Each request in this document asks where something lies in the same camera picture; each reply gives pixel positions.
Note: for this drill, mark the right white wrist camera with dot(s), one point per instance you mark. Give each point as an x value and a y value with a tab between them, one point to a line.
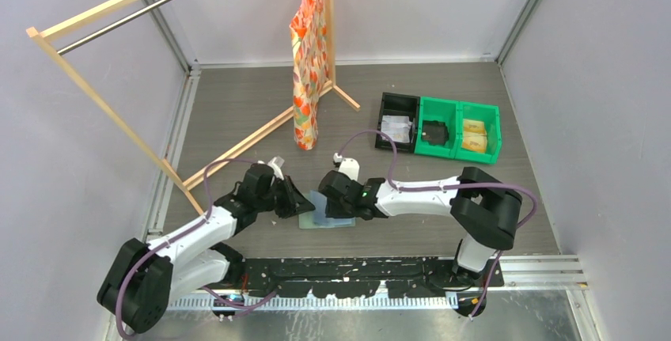
346	165

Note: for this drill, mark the black cards in bin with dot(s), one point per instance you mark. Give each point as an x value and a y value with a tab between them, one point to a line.
434	132

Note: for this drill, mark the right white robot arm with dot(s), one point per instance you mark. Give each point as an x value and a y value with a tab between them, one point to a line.
485	208

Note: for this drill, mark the green bin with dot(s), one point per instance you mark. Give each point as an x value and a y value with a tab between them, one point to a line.
490	114
441	110

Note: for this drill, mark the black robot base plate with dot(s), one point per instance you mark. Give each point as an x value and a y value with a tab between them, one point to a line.
359	277

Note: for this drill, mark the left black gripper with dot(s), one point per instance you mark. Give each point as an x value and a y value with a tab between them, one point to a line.
295	202

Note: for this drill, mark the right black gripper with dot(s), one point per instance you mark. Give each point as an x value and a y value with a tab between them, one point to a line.
333	210

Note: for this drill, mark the white cards in bin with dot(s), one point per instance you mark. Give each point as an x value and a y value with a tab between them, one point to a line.
398	128

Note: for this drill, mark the black storage bin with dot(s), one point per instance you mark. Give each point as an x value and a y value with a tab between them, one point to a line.
396	104

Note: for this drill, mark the orange floral hanging cloth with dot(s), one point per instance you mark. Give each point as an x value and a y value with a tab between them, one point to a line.
310	71

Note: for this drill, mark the green bin middle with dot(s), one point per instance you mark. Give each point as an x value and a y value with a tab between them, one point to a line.
441	110

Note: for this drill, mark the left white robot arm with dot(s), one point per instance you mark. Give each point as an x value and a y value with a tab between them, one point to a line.
146	277

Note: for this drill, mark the green bin right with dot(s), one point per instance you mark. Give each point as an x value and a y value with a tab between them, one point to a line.
490	114

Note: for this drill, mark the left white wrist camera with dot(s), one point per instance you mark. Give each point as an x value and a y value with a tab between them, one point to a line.
276	164

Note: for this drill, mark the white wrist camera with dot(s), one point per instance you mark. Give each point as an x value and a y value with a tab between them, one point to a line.
346	165
276	164

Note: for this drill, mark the wooden clothes rack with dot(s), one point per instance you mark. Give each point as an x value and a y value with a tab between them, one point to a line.
105	110

